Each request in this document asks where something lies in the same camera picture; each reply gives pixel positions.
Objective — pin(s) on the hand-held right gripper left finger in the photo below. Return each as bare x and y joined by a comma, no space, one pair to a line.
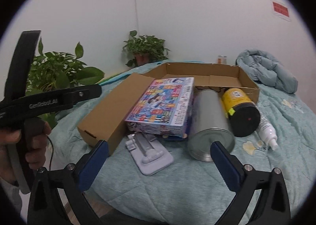
93,165

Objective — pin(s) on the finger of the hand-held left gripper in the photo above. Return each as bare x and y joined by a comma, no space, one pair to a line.
22,62
84,93

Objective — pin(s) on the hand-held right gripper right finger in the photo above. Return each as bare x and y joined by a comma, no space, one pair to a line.
226,165

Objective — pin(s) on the brown cardboard box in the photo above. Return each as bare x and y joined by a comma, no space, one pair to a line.
111,106

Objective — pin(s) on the silver metal can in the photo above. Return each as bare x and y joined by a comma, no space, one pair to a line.
209,116

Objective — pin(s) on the white spray bottle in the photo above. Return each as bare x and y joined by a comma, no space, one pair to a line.
265,128

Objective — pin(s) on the yellow jar with black lid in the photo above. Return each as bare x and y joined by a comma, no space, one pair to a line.
237,101

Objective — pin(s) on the colourful printed puzzle box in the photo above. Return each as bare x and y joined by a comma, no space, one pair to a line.
160,106

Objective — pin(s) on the person's left hand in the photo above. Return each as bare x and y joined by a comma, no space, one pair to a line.
9,138

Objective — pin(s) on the large leafy green plant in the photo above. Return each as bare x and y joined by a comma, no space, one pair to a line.
56,67

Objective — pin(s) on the small potted green plant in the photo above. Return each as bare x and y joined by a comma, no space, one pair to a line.
145,47

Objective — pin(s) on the light blue padded jacket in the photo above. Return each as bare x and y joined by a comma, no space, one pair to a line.
266,67

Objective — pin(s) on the red wall sign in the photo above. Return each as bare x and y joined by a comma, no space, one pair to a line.
281,9

